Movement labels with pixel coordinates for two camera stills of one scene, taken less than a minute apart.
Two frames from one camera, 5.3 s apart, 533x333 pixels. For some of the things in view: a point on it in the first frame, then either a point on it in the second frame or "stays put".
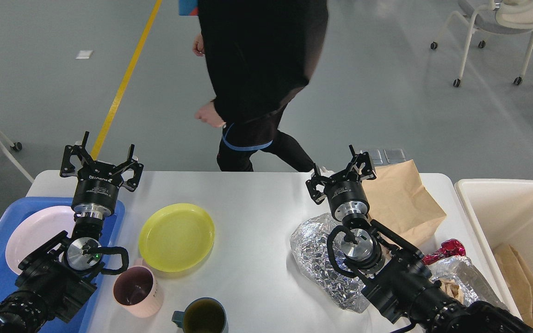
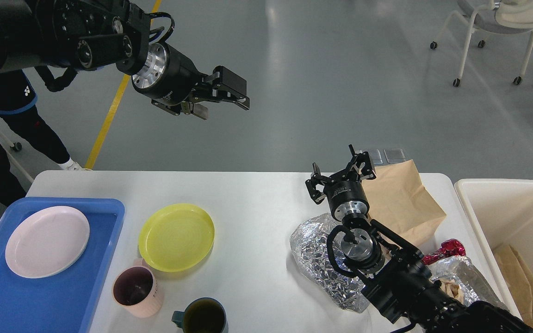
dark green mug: (205, 315) stays put
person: (259, 54) -> (13, 94)
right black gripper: (344, 191) stays put
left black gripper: (96, 192) -> (168, 77)
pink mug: (137, 290) stays put
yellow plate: (176, 237) stays put
